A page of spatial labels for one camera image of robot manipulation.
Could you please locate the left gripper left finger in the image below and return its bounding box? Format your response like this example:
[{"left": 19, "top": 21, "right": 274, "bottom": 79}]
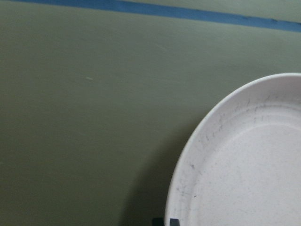
[{"left": 152, "top": 218, "right": 164, "bottom": 226}]

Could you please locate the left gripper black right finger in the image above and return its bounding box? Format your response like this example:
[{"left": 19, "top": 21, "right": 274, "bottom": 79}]
[{"left": 169, "top": 218, "right": 180, "bottom": 226}]

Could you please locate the pink plate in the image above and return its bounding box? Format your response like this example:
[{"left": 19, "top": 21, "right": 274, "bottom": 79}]
[{"left": 164, "top": 73, "right": 301, "bottom": 226}]

